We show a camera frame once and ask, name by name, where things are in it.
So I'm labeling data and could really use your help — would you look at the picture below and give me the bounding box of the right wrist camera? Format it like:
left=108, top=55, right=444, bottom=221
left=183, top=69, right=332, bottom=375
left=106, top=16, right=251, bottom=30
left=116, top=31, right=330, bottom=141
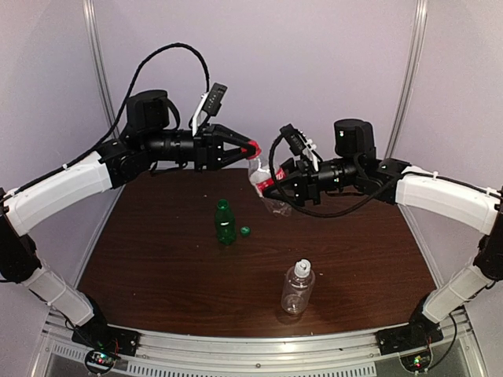
left=280, top=124, right=323, bottom=172

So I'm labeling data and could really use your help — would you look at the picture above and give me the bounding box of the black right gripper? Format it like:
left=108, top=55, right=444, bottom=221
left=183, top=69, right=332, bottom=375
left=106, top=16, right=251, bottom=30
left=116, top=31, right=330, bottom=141
left=261, top=154, right=362, bottom=207

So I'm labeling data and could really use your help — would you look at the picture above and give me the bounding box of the circuit board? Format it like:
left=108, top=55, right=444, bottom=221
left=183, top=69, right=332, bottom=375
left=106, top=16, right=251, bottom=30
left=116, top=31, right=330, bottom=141
left=84, top=350, right=119, bottom=374
left=400, top=351, right=432, bottom=373

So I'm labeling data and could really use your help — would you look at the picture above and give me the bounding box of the front aluminium frame rail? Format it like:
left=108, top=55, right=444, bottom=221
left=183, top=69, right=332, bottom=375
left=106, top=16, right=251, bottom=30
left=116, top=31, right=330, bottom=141
left=39, top=309, right=476, bottom=377

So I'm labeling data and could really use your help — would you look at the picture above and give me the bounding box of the aluminium post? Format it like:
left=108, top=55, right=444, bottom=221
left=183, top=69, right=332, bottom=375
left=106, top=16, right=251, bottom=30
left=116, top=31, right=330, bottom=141
left=384, top=0, right=428, bottom=158
left=82, top=0, right=116, bottom=129

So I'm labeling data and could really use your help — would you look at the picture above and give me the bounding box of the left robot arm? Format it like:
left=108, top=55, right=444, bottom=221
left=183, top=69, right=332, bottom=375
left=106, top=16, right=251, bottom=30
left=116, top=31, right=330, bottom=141
left=1, top=84, right=259, bottom=349

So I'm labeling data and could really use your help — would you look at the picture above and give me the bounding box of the right circuit board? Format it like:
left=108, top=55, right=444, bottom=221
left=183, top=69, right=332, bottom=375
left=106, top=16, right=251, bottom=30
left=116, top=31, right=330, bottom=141
left=400, top=351, right=432, bottom=373

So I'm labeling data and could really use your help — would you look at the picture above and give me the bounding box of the clear bottle white cap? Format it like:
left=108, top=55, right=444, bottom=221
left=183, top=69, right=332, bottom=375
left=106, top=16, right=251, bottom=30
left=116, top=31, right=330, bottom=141
left=281, top=258, right=316, bottom=315

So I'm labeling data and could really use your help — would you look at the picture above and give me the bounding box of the green bottle cap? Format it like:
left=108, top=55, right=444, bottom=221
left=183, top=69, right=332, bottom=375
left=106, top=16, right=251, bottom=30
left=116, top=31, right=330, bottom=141
left=240, top=226, right=251, bottom=237

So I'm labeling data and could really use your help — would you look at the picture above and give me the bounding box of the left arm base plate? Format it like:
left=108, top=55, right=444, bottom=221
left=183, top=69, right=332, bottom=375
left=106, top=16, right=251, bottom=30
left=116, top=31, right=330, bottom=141
left=72, top=324, right=140, bottom=357

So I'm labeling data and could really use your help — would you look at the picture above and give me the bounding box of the left circuit board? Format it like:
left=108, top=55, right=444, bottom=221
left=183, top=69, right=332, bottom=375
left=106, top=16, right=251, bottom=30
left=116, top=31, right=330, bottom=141
left=84, top=350, right=119, bottom=374

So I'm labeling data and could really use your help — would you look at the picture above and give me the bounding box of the right rear aluminium post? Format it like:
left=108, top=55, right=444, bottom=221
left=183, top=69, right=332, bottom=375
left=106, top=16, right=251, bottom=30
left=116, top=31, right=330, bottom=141
left=384, top=0, right=428, bottom=158

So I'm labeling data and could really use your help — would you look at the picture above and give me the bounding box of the left black sleeved cable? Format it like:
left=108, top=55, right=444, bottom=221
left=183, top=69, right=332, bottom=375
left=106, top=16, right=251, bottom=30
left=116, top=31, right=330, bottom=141
left=7, top=42, right=211, bottom=193

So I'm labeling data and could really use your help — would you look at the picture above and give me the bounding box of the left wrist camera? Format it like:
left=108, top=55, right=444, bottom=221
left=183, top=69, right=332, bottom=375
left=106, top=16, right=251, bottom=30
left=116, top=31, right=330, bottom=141
left=189, top=82, right=228, bottom=136

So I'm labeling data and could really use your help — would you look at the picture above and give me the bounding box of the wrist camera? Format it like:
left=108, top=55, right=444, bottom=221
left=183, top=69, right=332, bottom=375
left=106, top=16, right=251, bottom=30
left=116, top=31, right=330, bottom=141
left=280, top=124, right=323, bottom=172
left=189, top=82, right=228, bottom=136

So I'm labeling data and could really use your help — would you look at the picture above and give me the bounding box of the clear bottle red label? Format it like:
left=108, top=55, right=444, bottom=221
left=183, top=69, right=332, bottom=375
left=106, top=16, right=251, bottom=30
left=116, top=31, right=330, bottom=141
left=248, top=155, right=292, bottom=217

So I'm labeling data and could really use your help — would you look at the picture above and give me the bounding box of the green plastic bottle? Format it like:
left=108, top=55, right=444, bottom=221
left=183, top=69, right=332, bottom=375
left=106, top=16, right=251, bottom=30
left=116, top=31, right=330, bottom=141
left=215, top=199, right=237, bottom=245

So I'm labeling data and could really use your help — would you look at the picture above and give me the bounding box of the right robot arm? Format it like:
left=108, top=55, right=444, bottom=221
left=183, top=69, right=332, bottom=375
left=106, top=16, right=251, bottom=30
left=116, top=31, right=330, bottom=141
left=264, top=119, right=502, bottom=347

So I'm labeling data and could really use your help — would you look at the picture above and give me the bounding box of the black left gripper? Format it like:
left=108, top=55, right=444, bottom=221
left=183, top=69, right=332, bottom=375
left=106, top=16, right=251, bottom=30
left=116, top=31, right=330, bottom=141
left=142, top=121, right=256, bottom=172

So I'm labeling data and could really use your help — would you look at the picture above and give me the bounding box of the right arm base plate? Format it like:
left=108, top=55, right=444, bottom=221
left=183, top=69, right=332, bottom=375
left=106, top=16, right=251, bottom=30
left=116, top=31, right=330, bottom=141
left=376, top=324, right=443, bottom=355

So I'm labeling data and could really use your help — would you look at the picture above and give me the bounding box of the red bottle cap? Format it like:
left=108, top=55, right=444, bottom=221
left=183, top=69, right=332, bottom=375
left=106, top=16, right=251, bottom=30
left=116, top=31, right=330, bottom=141
left=247, top=141, right=262, bottom=160

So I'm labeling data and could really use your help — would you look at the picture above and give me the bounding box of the left rear aluminium post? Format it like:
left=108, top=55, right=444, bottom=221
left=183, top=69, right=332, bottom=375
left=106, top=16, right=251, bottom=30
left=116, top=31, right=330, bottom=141
left=82, top=0, right=116, bottom=129

